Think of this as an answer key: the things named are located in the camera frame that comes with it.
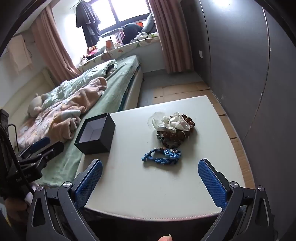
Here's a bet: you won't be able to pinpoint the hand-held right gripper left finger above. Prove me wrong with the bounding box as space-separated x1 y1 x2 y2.
26 159 103 241

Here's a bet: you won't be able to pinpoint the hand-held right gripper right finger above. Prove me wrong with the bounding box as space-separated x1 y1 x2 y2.
198 159 281 241

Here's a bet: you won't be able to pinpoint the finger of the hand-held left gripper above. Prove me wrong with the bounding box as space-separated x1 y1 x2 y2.
16 137 51 158
20 142 65 166

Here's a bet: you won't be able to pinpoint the black jewelry box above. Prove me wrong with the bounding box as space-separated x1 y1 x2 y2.
74 113 116 155

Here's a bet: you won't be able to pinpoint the blue braided bracelet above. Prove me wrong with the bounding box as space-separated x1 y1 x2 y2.
141 148 181 166

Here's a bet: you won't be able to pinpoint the dark green bead bracelet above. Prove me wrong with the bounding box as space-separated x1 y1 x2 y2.
157 129 193 148

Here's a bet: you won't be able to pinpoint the white sheer fabric pouch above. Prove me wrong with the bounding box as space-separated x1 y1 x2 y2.
148 112 190 135

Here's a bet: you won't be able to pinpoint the person's left hand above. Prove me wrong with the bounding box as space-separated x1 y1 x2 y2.
5 182 38 223

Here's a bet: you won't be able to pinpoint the beige plush toy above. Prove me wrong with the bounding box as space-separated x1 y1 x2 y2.
28 93 50 116

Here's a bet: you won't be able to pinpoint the green patterned quilt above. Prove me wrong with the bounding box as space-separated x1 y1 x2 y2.
16 59 117 149

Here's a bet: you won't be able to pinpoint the bed with green sheet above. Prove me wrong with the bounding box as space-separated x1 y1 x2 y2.
0 55 145 188

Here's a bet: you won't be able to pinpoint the cream hanging towel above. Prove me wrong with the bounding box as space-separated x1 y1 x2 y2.
7 35 33 72

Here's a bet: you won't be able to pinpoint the pink curtain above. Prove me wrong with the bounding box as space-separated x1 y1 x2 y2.
148 0 193 74
31 6 81 86

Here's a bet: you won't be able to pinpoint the patterned window seat cushion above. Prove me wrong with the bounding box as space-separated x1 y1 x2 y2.
79 32 160 72

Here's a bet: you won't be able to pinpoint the small grey folding table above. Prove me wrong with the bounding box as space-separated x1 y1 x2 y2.
99 29 125 38

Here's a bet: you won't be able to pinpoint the hanging dark clothes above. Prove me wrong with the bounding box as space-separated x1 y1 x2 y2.
75 1 102 47

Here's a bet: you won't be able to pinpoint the black bag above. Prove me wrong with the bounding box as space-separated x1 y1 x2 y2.
122 23 144 44

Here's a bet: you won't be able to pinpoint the grey pillow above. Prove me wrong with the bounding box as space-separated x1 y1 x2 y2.
141 13 155 34

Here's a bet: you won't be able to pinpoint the window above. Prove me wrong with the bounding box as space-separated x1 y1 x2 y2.
52 0 151 34

